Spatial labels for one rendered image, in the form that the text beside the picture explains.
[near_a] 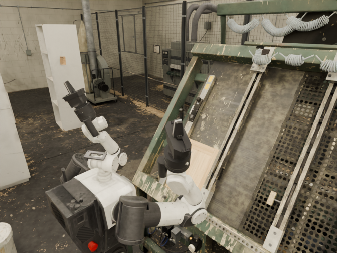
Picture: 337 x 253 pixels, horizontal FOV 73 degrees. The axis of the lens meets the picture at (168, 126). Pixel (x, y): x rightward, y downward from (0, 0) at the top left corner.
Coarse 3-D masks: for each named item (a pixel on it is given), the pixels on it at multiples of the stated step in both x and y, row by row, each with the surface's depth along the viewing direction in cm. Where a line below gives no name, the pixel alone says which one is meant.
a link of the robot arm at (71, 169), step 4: (72, 164) 106; (68, 168) 107; (72, 168) 106; (76, 168) 106; (80, 168) 106; (68, 172) 107; (72, 172) 106; (76, 172) 107; (68, 176) 107; (72, 176) 107; (68, 180) 107
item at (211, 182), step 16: (256, 48) 147; (272, 48) 155; (256, 64) 152; (256, 80) 157; (256, 96) 160; (240, 112) 157; (240, 128) 155; (224, 144) 153; (224, 160) 151; (208, 176) 151; (208, 192) 147
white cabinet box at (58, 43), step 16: (48, 32) 405; (64, 32) 420; (48, 48) 413; (64, 48) 429; (48, 64) 472; (64, 64) 437; (80, 64) 456; (48, 80) 481; (64, 80) 447; (80, 80) 466; (64, 112) 466; (64, 128) 476
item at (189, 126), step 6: (216, 78) 184; (210, 84) 181; (204, 90) 182; (210, 90) 183; (204, 96) 180; (204, 102) 181; (198, 114) 180; (186, 126) 179; (192, 126) 179; (186, 132) 178; (162, 180) 174
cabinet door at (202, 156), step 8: (192, 144) 173; (200, 144) 169; (192, 152) 171; (200, 152) 167; (208, 152) 163; (216, 152) 160; (192, 160) 169; (200, 160) 165; (208, 160) 162; (192, 168) 166; (200, 168) 163; (208, 168) 159; (192, 176) 164; (200, 176) 161; (200, 184) 158
